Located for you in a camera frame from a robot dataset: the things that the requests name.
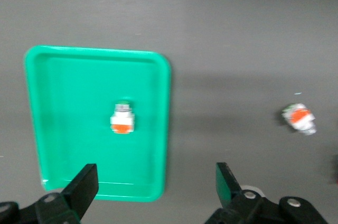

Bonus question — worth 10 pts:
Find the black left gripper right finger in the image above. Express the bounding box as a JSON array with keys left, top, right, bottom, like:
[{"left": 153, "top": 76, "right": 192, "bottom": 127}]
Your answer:
[{"left": 203, "top": 162, "right": 330, "bottom": 224}]

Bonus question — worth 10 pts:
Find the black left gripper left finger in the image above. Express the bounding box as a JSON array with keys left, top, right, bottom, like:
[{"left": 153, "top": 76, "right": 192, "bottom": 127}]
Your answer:
[{"left": 0, "top": 163, "right": 100, "bottom": 224}]

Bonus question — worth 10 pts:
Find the green plastic tray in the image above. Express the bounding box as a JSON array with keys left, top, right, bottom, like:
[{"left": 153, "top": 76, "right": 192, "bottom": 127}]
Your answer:
[{"left": 23, "top": 45, "right": 172, "bottom": 203}]

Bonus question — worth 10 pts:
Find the red mushroom push button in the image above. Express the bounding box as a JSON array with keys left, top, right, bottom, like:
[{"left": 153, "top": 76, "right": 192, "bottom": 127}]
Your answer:
[{"left": 331, "top": 154, "right": 338, "bottom": 185}]

